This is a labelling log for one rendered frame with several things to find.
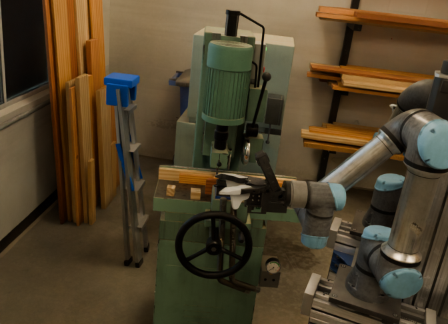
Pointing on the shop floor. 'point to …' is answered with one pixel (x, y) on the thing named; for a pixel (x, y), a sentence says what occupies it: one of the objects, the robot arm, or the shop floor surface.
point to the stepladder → (117, 95)
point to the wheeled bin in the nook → (182, 87)
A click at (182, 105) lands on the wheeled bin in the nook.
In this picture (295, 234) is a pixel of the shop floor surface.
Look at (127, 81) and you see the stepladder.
